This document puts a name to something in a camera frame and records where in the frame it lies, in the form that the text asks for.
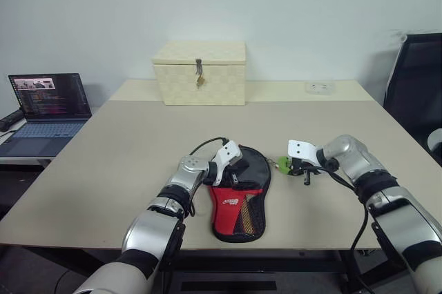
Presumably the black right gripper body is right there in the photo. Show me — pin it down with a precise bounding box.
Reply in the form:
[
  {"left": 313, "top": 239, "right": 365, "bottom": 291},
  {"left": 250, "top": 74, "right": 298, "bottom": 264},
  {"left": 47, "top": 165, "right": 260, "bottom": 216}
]
[{"left": 291, "top": 157, "right": 317, "bottom": 187}]

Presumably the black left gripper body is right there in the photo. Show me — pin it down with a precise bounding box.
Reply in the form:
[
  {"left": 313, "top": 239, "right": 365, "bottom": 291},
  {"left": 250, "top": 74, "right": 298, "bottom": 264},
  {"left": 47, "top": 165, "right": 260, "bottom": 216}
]
[{"left": 222, "top": 157, "right": 244, "bottom": 184}]

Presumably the green zipper pull tag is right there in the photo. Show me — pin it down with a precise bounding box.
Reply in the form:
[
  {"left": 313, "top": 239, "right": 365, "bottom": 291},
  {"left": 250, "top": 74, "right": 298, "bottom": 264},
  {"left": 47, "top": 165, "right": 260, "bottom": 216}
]
[{"left": 272, "top": 155, "right": 295, "bottom": 175}]

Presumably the red black mesh pouch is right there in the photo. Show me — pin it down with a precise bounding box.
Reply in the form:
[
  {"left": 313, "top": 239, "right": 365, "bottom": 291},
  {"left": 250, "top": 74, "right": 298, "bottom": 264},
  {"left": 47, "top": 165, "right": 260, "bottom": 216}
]
[{"left": 206, "top": 145, "right": 273, "bottom": 243}]

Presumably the white power outlet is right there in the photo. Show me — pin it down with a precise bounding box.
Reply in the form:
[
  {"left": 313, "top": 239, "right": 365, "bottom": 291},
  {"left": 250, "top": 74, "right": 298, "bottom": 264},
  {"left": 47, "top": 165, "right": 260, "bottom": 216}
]
[{"left": 303, "top": 81, "right": 335, "bottom": 96}]

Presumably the cream woven storage box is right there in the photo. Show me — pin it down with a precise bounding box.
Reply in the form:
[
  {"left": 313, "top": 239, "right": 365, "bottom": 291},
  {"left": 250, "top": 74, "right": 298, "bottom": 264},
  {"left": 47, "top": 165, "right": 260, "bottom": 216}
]
[{"left": 151, "top": 40, "right": 247, "bottom": 106}]

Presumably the grey rounded chair armrest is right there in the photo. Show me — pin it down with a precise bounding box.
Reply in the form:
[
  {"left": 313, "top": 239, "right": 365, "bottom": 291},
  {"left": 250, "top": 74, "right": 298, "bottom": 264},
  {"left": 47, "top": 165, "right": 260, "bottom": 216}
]
[{"left": 427, "top": 128, "right": 442, "bottom": 154}]

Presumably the black mesh office chair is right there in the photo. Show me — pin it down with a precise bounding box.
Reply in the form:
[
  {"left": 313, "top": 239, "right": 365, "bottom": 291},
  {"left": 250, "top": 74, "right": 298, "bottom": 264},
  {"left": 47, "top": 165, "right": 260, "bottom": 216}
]
[{"left": 383, "top": 32, "right": 442, "bottom": 157}]

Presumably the open blue laptop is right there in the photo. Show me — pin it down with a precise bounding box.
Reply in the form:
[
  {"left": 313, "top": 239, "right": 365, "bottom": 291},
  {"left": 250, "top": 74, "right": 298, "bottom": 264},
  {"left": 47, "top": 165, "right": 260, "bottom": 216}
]
[{"left": 0, "top": 72, "right": 93, "bottom": 158}]

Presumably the black handheld device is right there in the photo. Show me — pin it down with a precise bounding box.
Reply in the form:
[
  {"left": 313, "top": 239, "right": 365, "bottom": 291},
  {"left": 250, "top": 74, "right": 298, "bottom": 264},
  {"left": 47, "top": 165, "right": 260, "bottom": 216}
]
[{"left": 0, "top": 109, "right": 26, "bottom": 133}]

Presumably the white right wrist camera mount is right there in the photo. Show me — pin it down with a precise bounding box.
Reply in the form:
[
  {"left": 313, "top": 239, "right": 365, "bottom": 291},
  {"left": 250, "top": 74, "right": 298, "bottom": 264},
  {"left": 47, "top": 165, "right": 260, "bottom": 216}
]
[{"left": 287, "top": 139, "right": 318, "bottom": 166}]

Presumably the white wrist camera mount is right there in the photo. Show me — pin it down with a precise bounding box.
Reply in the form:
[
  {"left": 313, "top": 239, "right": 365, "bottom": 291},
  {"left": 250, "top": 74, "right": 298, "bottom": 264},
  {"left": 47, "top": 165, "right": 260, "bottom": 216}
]
[
  {"left": 287, "top": 139, "right": 318, "bottom": 166},
  {"left": 211, "top": 139, "right": 243, "bottom": 187}
]

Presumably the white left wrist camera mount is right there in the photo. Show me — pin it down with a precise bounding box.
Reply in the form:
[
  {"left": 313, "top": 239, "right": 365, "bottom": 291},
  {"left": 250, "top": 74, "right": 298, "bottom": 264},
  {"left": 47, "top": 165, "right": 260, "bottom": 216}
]
[{"left": 211, "top": 139, "right": 243, "bottom": 187}]

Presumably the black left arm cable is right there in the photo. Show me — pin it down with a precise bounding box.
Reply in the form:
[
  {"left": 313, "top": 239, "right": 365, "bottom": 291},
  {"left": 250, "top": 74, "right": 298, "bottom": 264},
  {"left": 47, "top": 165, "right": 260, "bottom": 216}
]
[{"left": 187, "top": 137, "right": 231, "bottom": 157}]

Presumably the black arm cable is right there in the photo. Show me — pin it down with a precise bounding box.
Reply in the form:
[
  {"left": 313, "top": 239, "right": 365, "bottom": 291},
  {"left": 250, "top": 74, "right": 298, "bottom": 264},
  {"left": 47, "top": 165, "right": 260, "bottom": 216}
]
[
  {"left": 187, "top": 137, "right": 231, "bottom": 157},
  {"left": 309, "top": 166, "right": 372, "bottom": 294}
]

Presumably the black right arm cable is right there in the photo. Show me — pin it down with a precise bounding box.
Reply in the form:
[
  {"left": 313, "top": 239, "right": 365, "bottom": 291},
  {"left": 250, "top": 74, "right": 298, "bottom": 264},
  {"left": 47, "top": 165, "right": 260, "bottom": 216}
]
[{"left": 309, "top": 166, "right": 372, "bottom": 294}]

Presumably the black table frame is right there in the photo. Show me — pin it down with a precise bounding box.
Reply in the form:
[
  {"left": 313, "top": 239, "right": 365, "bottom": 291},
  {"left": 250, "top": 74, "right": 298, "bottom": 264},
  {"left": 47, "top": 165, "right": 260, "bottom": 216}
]
[{"left": 34, "top": 247, "right": 381, "bottom": 294}]

